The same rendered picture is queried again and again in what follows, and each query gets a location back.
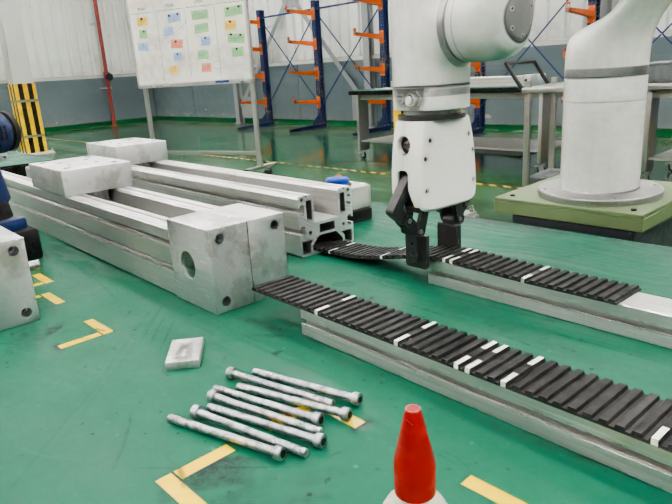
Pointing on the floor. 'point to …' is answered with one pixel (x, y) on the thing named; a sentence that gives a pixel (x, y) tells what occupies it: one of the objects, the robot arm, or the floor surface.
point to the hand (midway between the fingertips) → (433, 246)
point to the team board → (194, 52)
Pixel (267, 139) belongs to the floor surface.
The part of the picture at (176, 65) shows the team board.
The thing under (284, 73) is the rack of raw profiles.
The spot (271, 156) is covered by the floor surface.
